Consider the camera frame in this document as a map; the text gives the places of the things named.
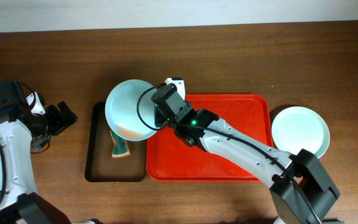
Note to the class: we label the black plastic tray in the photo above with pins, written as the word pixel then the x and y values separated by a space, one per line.
pixel 101 166

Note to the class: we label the red plastic tray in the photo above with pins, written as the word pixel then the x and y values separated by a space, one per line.
pixel 169 159

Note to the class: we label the pale green plate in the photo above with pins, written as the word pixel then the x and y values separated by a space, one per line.
pixel 296 128

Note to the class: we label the light blue plate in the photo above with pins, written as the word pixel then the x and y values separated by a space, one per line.
pixel 129 110

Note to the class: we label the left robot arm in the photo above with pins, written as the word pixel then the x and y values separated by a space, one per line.
pixel 23 129

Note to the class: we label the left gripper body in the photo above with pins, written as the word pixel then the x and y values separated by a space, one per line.
pixel 58 116

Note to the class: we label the green yellow sponge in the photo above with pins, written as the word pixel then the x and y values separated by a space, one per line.
pixel 120 146

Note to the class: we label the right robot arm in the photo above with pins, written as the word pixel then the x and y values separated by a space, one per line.
pixel 301 189

